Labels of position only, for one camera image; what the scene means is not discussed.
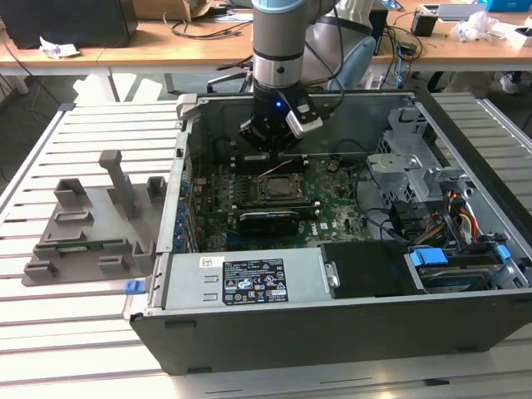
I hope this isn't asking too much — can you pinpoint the large black box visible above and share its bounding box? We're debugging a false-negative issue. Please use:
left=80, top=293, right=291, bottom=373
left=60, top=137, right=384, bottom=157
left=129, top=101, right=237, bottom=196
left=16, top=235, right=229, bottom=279
left=0, top=0, right=139, bottom=50

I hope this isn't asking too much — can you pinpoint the blue box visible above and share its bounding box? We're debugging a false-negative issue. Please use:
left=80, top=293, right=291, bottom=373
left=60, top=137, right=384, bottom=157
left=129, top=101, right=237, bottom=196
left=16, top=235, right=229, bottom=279
left=485, top=0, right=532, bottom=12

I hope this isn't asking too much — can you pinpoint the white sneaker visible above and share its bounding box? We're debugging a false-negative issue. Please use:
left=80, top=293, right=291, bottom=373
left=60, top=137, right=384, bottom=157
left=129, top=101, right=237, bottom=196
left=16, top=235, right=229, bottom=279
left=500, top=73, right=520, bottom=96

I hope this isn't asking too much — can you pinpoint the small open black box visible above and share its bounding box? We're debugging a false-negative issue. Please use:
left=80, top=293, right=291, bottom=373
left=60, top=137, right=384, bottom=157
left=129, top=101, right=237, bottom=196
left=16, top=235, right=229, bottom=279
left=411, top=10, right=440, bottom=37

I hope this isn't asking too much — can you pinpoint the crumpled white paper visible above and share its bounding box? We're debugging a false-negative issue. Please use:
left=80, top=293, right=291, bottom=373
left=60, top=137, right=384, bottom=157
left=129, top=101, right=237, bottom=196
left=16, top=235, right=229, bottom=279
left=39, top=35, right=80, bottom=59

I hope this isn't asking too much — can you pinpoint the metal socket cover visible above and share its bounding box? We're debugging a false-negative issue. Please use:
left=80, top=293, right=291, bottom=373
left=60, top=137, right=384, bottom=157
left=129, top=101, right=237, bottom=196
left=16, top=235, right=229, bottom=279
left=257, top=175, right=309, bottom=204

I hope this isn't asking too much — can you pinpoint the black open PC case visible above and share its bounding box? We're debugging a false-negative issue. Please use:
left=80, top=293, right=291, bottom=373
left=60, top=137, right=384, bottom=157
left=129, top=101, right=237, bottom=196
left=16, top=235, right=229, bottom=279
left=122, top=89, right=532, bottom=377

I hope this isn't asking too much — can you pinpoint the white box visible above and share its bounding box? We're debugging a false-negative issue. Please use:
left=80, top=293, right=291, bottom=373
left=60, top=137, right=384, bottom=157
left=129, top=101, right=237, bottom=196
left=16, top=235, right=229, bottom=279
left=505, top=24, right=532, bottom=51

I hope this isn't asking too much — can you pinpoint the silver CPU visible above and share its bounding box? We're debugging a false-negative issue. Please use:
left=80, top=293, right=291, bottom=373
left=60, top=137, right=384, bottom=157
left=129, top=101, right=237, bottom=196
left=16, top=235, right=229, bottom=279
left=265, top=177, right=299, bottom=200

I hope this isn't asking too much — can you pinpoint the green RAM stick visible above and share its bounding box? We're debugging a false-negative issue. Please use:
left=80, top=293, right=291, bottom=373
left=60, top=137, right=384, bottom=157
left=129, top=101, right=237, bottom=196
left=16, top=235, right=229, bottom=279
left=54, top=239, right=126, bottom=253
left=231, top=199, right=317, bottom=214

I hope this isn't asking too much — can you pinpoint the black graphics card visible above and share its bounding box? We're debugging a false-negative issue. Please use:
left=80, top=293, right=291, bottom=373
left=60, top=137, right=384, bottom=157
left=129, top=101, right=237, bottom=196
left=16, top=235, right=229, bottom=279
left=239, top=209, right=300, bottom=239

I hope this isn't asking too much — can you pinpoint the small black tower box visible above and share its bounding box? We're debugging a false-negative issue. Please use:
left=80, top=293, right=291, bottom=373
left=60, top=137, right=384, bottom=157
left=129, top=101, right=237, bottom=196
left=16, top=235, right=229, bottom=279
left=372, top=10, right=390, bottom=57

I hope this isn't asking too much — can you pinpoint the grey parts rack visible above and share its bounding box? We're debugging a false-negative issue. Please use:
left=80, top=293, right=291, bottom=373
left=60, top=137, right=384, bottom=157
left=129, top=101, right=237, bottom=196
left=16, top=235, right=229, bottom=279
left=22, top=149, right=167, bottom=288

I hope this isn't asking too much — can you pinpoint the metal wire locking lever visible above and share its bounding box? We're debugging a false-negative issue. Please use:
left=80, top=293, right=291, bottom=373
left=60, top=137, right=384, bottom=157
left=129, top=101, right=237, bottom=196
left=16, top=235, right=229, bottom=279
left=256, top=160, right=299, bottom=180

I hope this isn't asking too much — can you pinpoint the CPU socket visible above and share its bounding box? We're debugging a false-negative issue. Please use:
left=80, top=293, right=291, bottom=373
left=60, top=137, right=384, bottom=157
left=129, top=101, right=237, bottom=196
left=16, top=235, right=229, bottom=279
left=255, top=173, right=311, bottom=205

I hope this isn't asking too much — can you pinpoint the metal disk bay cage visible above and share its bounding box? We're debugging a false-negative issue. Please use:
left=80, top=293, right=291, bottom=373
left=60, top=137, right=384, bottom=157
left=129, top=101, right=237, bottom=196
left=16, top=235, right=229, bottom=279
left=365, top=106, right=479, bottom=217

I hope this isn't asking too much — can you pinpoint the clear plastic bag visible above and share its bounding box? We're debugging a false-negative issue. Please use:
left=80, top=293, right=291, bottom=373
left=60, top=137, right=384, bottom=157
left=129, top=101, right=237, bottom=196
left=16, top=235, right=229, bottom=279
left=451, top=11, right=510, bottom=43

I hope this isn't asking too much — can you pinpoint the cardboard box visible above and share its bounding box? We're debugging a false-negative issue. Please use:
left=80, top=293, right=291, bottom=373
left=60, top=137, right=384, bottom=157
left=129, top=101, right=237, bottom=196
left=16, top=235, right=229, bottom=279
left=136, top=0, right=217, bottom=22

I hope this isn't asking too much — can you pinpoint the grey case handle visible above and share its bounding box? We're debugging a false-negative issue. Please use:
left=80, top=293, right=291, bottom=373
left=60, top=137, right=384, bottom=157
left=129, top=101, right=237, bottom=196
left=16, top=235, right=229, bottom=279
left=175, top=93, right=201, bottom=122

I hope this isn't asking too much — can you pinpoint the hard disk in blue carrier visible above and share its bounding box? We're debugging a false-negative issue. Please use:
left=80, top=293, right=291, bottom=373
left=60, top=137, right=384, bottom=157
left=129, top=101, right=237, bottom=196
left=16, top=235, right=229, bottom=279
left=405, top=244, right=512, bottom=294

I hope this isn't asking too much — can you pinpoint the wooden desk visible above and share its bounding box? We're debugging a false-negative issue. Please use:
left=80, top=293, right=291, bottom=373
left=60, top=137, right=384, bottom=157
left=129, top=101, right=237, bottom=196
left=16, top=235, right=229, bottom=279
left=0, top=16, right=532, bottom=80

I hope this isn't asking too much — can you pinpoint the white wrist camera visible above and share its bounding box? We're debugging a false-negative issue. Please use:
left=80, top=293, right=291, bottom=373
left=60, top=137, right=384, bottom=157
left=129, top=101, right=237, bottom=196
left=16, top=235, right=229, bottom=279
left=285, top=103, right=324, bottom=139

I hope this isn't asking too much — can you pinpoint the green motherboard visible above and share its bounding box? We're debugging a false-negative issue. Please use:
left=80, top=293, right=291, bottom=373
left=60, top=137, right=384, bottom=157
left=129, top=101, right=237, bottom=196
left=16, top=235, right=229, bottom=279
left=182, top=153, right=375, bottom=253

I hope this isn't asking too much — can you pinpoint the grey power supply unit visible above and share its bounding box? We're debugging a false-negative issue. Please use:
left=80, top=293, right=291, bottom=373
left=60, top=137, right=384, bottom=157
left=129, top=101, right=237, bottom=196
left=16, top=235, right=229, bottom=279
left=161, top=248, right=325, bottom=312

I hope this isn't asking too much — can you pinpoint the yellow wire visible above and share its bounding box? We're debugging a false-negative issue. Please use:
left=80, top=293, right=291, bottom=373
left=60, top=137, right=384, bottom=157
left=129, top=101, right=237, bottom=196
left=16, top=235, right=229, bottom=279
left=456, top=195, right=477, bottom=246

